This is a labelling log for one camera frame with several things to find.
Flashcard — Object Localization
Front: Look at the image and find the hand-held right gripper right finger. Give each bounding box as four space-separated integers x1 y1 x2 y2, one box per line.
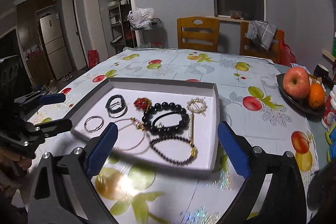
217 121 307 224

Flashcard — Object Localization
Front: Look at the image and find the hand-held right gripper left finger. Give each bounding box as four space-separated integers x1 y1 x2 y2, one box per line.
28 123 119 224

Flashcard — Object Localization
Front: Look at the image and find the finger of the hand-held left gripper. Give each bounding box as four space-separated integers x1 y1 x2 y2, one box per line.
14 93 66 111
28 119 72 138

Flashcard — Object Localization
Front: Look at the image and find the silver hoop bangle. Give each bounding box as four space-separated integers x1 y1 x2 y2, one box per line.
84 116 105 133

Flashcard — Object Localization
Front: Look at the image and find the small dark bead bracelet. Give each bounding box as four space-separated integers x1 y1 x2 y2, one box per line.
149 135 198 165

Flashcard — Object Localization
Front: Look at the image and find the thin rose gold bangle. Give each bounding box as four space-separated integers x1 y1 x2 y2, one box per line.
109 118 146 153

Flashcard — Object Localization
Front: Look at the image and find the pearl bar hair clip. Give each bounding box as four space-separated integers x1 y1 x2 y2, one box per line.
188 112 196 147

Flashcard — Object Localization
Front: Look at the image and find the pearl gold round brooch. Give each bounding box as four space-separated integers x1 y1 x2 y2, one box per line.
187 98 208 115

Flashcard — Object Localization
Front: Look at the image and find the red gold brooch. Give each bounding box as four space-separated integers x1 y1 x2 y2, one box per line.
133 97 153 110

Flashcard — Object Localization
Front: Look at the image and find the black cord bracelet with charm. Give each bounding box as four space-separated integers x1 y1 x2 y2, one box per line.
152 112 184 130

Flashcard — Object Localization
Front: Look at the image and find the white shallow tray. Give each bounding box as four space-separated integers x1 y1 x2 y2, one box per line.
70 77 220 174

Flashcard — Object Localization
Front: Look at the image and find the large black bead bracelet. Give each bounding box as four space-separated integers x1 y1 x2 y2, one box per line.
142 102 190 135

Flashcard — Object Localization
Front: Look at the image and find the person's left hand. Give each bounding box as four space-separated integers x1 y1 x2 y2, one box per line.
0 151 30 170

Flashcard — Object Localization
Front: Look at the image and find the beige refrigerator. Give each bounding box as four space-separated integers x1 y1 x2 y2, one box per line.
39 13 72 80

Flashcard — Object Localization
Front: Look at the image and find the red bag on floor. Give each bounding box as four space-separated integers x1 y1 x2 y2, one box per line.
87 49 100 69

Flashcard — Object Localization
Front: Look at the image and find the dark fruit plate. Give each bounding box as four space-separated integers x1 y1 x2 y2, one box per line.
276 73 326 115

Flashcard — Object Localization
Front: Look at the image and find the fruit printed tablecloth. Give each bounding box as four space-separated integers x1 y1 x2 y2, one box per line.
24 47 321 224

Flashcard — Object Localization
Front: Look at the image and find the red apple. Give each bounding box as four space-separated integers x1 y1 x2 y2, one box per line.
282 67 311 101

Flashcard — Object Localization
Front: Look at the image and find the blue lidded container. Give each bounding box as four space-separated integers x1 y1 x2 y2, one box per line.
327 144 336 163
325 123 336 146

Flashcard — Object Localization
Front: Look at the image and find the metal storage rack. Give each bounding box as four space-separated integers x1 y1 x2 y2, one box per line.
107 0 137 55

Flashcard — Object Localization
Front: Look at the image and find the orange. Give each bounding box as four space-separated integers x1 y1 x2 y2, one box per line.
308 83 327 110

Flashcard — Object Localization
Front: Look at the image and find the wooden chair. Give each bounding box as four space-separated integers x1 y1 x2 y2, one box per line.
239 21 285 63
177 17 220 52

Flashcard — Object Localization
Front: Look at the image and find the white jar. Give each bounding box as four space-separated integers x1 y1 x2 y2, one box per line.
322 90 336 128

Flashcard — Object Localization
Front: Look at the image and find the red plastic bag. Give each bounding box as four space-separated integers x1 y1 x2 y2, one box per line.
274 30 297 67

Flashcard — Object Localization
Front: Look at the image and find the small metal cart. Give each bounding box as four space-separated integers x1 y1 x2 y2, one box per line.
130 18 163 48

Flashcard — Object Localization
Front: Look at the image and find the black mug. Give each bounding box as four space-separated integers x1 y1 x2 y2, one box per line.
315 63 330 83

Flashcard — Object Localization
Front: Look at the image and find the white plastic bag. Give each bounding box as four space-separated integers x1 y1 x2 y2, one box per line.
127 7 154 29

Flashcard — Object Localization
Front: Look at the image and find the grey checked cloth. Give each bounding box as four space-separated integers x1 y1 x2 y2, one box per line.
245 20 277 51

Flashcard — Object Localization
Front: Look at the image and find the wooden window sill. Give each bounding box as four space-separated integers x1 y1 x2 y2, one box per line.
207 15 250 23

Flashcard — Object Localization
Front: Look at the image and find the wooden wall shelf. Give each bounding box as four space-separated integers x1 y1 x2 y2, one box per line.
322 49 336 63

